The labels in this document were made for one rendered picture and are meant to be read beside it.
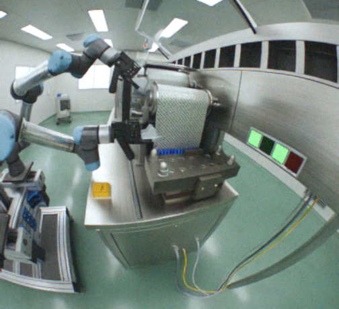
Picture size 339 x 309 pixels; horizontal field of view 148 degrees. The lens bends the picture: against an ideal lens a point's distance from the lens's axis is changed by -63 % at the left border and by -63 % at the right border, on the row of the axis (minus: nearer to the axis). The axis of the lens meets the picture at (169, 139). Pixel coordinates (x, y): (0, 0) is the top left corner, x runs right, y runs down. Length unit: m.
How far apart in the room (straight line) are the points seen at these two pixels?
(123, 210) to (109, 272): 0.94
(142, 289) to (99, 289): 0.36
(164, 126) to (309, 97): 0.54
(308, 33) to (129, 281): 1.71
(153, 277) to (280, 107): 1.38
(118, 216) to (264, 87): 0.69
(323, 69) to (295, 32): 0.15
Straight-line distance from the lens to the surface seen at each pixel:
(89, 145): 0.53
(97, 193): 0.54
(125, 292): 1.32
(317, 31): 0.55
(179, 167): 0.49
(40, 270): 1.37
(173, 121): 0.56
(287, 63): 0.61
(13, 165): 1.07
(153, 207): 0.51
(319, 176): 0.47
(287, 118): 0.48
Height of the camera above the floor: 1.31
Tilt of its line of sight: 23 degrees down
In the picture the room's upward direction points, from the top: 7 degrees clockwise
